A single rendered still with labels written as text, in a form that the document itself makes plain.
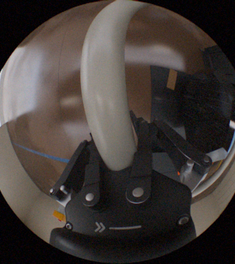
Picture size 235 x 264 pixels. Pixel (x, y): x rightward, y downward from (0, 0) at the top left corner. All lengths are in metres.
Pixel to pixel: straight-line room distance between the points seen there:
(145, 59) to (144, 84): 0.32
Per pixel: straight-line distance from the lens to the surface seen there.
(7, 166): 5.79
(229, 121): 0.71
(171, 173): 1.12
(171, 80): 1.16
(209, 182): 0.33
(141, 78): 1.08
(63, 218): 0.98
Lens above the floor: 1.06
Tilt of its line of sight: 66 degrees down
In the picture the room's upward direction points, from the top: 166 degrees counter-clockwise
